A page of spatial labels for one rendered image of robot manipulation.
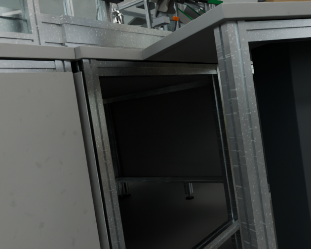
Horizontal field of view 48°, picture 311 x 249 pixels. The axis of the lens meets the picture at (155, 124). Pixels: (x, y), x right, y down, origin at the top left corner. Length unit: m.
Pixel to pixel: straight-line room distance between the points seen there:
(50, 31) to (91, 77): 0.16
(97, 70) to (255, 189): 0.48
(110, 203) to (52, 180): 0.18
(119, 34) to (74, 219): 0.57
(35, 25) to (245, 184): 0.58
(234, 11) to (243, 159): 0.29
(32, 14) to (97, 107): 0.26
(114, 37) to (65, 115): 0.35
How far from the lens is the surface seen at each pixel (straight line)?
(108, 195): 0.90
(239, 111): 0.70
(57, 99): 0.83
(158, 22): 1.63
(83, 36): 1.00
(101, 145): 0.88
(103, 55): 0.92
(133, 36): 1.16
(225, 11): 0.69
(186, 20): 1.83
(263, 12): 0.75
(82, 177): 0.86
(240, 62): 0.72
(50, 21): 0.96
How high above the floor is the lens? 0.68
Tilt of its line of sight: 2 degrees down
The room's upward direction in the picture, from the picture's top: 9 degrees counter-clockwise
